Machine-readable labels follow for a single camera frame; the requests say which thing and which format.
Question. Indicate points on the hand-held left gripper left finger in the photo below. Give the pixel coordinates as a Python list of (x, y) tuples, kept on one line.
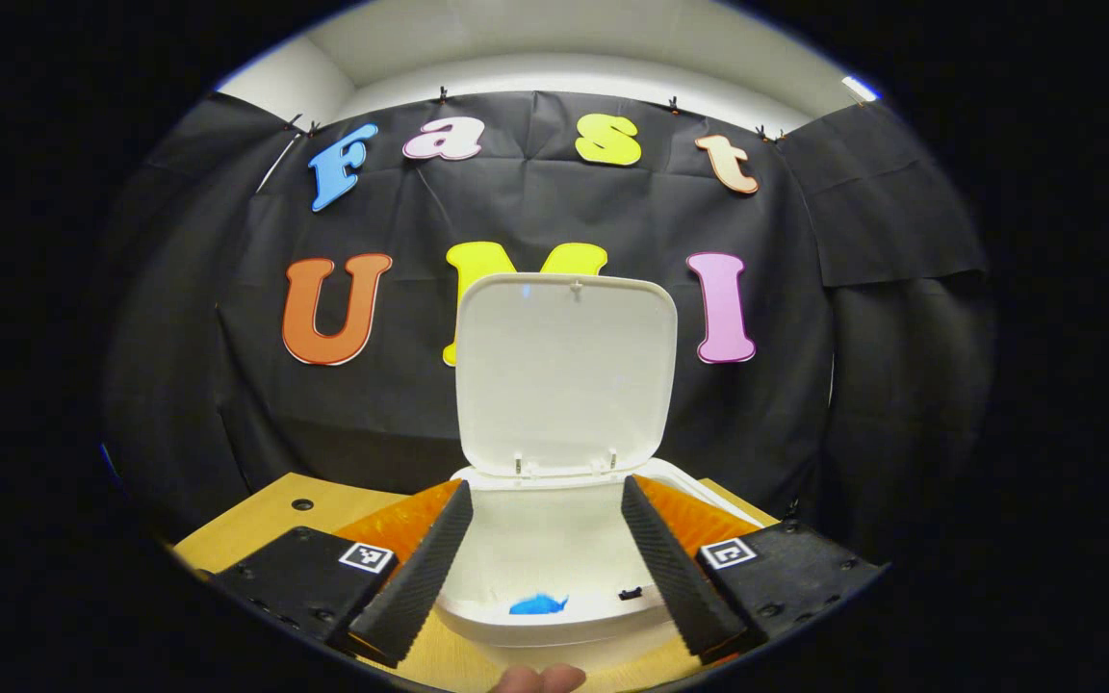
[(425, 570)]

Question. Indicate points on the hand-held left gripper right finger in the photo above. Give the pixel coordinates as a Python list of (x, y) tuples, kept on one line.
[(670, 568)]

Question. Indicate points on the blue paper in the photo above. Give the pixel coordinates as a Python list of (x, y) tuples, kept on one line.
[(535, 605)]

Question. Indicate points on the white desktop garbage bin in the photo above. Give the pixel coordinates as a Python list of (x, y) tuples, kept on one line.
[(564, 385)]

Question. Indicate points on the wooden desktop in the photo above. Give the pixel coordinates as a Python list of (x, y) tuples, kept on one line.
[(256, 529)]

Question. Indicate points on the black backdrop cloth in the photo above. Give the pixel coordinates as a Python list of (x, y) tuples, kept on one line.
[(535, 202)]

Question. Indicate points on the small ceiling light panel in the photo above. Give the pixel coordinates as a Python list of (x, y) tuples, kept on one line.
[(860, 89)]

